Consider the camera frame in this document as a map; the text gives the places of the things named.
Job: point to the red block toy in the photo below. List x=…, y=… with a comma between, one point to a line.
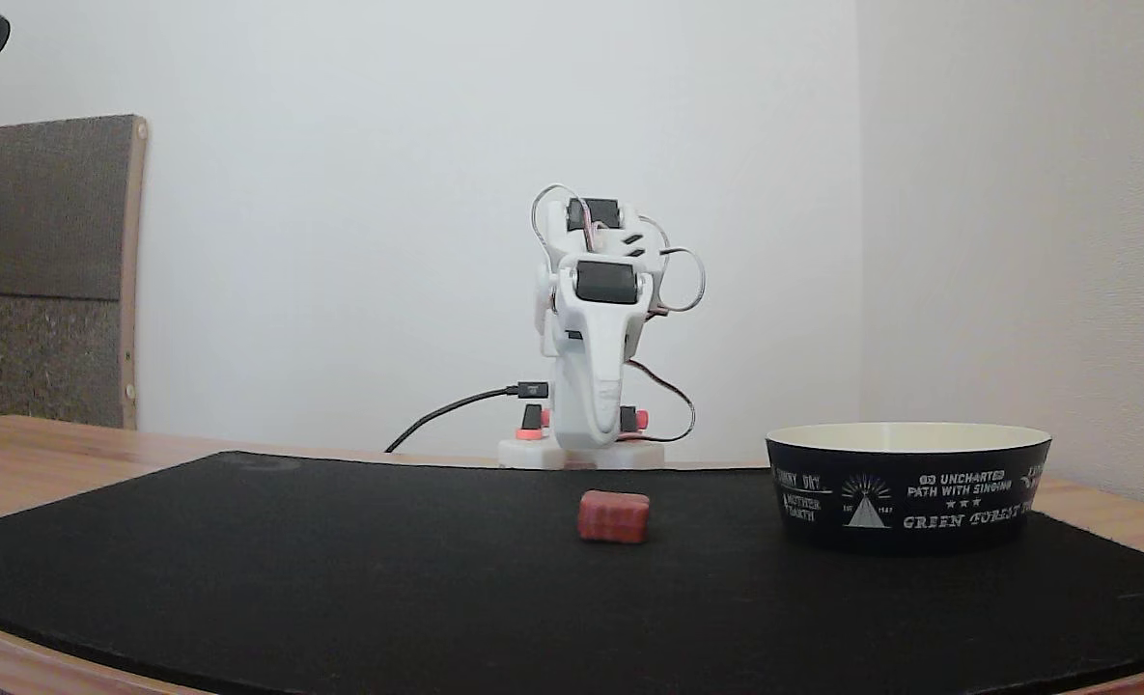
x=613, y=517

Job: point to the black bowl with white print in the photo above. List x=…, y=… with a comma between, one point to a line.
x=909, y=497

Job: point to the black felt mat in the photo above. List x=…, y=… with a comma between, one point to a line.
x=436, y=589

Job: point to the brown board with wooden frame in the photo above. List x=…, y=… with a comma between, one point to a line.
x=45, y=270

